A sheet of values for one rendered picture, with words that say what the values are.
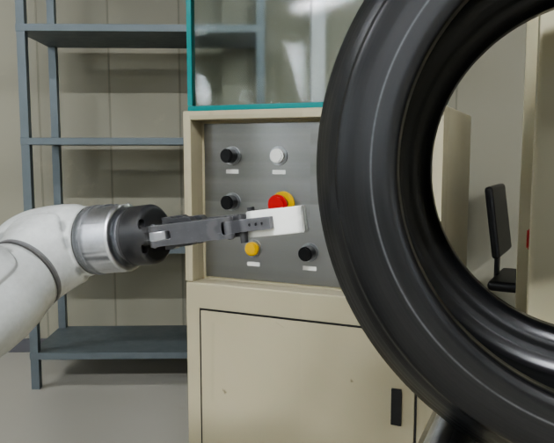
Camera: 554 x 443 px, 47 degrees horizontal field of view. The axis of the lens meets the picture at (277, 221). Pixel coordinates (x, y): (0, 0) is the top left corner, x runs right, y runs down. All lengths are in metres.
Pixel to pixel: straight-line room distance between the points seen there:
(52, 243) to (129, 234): 0.10
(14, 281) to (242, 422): 0.78
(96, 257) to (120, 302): 3.11
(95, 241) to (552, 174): 0.59
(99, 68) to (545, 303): 3.25
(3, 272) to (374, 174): 0.44
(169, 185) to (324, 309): 2.57
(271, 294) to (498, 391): 0.83
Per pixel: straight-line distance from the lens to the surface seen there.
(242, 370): 1.40
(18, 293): 0.78
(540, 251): 0.91
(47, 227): 0.84
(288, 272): 1.36
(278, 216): 0.72
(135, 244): 0.78
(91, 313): 3.97
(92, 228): 0.81
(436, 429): 0.66
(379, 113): 0.54
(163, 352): 3.30
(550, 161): 0.90
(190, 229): 0.72
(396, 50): 0.55
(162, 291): 3.86
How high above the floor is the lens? 1.18
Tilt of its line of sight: 6 degrees down
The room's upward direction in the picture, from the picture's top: straight up
